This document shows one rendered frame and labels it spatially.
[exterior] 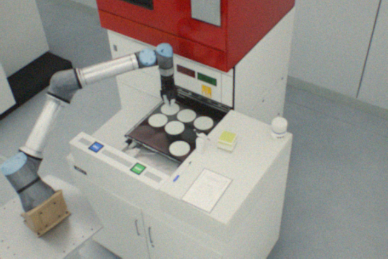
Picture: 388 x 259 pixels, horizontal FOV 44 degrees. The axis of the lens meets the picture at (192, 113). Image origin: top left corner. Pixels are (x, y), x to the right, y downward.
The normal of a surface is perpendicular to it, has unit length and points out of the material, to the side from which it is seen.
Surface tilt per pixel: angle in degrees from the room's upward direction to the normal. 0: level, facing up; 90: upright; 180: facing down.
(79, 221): 0
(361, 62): 90
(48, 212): 90
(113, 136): 0
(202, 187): 0
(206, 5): 90
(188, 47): 90
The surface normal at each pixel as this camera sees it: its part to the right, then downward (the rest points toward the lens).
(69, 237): -0.04, -0.74
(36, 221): 0.73, 0.43
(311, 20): -0.56, 0.57
